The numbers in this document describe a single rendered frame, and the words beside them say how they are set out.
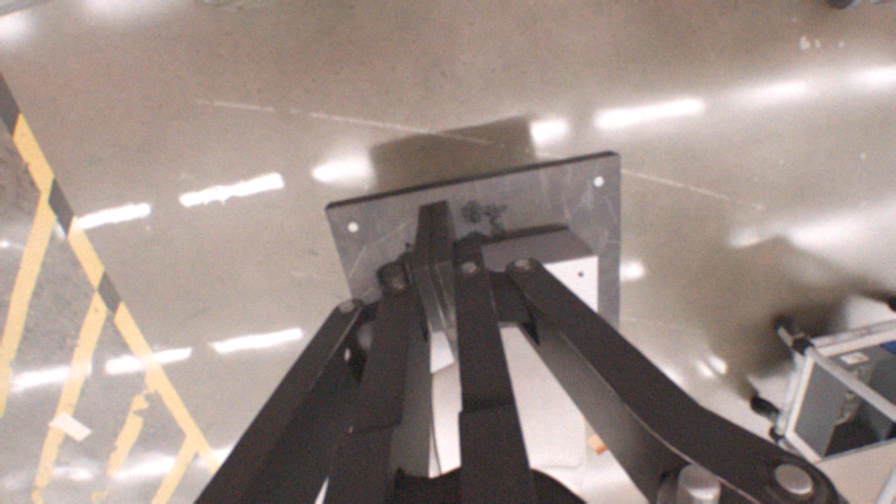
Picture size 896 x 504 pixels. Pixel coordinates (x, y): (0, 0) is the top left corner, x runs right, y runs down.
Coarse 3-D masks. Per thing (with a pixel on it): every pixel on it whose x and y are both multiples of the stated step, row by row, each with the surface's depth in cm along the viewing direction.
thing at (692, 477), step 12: (684, 468) 6; (696, 468) 6; (672, 480) 7; (684, 480) 6; (696, 480) 6; (708, 480) 6; (660, 492) 7; (672, 492) 7; (684, 492) 6; (696, 492) 6; (708, 492) 6
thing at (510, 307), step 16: (464, 240) 17; (464, 256) 16; (480, 256) 16; (496, 272) 14; (496, 288) 13; (512, 288) 13; (496, 304) 14; (512, 304) 13; (512, 320) 14; (528, 320) 13
